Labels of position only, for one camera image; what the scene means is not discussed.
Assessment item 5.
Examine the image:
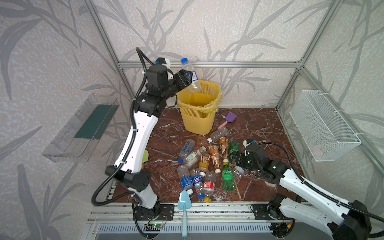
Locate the clear crushed bottle blue cap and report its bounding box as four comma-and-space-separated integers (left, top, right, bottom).
233, 166, 245, 178

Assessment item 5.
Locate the small green Sprite bottle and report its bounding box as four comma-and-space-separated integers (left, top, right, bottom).
229, 141, 240, 156

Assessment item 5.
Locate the clear water bottle blue cap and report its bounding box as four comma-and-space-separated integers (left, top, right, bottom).
181, 58, 202, 94

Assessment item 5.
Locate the red label bottle yellow cap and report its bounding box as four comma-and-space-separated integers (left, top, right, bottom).
203, 171, 217, 203

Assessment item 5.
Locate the Pepsi label clear bottle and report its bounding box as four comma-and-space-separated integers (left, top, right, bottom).
191, 169, 205, 201

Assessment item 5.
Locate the clear bottle blue label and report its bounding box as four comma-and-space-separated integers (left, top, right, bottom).
177, 165, 194, 196

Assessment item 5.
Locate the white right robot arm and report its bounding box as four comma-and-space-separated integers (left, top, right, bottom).
229, 141, 372, 240

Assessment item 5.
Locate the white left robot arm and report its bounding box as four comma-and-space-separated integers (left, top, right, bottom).
105, 58, 196, 219

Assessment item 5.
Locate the yellow ribbed plastic bin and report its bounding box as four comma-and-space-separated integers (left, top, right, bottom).
176, 79, 222, 136

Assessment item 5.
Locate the yellow bin liner bag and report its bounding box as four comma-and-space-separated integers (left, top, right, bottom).
177, 80, 223, 114

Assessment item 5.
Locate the brown Nescafe bottle right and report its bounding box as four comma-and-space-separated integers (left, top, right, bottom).
220, 137, 229, 159

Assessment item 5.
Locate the brown coffee bottle left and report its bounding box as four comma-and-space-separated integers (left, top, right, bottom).
209, 146, 221, 174

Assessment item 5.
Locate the clear bottle white cap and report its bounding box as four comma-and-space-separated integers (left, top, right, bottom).
207, 127, 230, 143

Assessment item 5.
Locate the purple toy shovel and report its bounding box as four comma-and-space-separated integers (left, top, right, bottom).
218, 112, 238, 130

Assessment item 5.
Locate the gold red tea bottle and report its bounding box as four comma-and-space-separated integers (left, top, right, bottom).
199, 153, 211, 177

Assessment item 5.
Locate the clear bottle green label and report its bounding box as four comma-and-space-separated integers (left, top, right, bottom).
178, 146, 207, 169

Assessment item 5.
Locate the soda water bottle blue cap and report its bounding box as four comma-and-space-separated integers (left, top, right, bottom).
180, 139, 196, 160

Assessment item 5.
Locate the green spatula scoop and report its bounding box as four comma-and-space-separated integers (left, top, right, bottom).
142, 150, 149, 164

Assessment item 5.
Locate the light blue toy shovel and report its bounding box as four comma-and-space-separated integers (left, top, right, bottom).
178, 190, 192, 238

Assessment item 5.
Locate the green circuit board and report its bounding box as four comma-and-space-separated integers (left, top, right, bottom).
145, 222, 166, 232

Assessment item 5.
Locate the horizontal aluminium frame bar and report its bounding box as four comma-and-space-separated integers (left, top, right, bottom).
118, 61, 302, 69

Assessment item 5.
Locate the white wire wall basket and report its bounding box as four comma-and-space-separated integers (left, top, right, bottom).
290, 90, 362, 162

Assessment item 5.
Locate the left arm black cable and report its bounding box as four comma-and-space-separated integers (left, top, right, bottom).
91, 47, 157, 207

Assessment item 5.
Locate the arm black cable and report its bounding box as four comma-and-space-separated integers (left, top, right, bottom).
91, 47, 157, 207
257, 141, 384, 224

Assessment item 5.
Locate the clear acrylic wall shelf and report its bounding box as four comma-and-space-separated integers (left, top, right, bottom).
42, 94, 120, 163

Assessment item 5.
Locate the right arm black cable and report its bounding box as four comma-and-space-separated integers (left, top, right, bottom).
257, 141, 384, 224

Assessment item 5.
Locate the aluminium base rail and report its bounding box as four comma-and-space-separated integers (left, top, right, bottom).
86, 201, 340, 233

